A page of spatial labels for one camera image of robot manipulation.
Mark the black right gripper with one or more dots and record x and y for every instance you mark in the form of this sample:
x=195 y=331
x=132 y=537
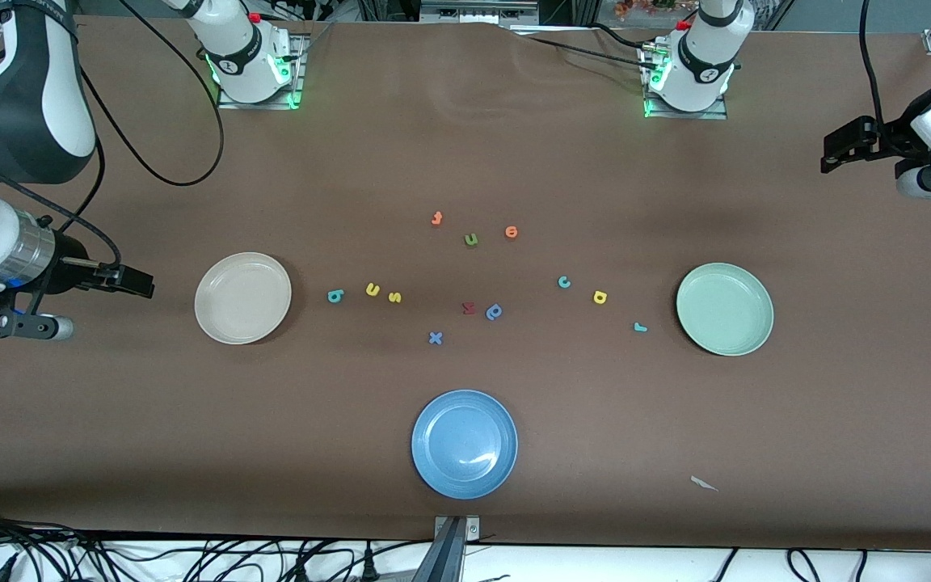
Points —
x=69 y=257

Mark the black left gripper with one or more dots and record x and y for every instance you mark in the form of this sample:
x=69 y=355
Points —
x=890 y=139

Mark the teal letter b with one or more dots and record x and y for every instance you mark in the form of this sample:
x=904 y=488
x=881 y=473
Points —
x=335 y=297

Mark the yellow letter u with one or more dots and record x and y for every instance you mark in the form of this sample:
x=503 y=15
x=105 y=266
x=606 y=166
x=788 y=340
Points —
x=372 y=290

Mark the yellow letter d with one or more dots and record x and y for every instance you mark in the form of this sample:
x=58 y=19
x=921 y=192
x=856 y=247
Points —
x=604 y=297

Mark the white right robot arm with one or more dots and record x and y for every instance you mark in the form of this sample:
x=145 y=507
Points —
x=17 y=101

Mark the beige brown plate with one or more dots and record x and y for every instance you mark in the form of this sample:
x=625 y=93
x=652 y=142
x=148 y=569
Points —
x=242 y=297

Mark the pale green plate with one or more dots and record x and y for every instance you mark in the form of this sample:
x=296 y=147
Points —
x=725 y=309

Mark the orange artificial flowers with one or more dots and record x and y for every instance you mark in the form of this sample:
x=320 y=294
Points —
x=643 y=8

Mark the brown table cover sheet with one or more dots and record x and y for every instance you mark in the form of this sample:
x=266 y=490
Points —
x=465 y=162

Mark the blue letter p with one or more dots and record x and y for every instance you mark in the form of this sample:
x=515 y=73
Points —
x=494 y=312

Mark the blue plate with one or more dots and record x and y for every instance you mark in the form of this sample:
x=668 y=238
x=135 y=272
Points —
x=465 y=444

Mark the white paper scrap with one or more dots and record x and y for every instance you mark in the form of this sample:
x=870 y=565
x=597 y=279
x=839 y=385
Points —
x=704 y=483

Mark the grey power strip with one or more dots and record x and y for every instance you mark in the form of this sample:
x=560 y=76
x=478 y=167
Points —
x=478 y=11

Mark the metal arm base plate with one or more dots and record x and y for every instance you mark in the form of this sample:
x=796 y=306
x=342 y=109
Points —
x=297 y=81
x=688 y=115

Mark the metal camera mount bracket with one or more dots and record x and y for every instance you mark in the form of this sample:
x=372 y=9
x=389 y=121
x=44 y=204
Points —
x=449 y=550

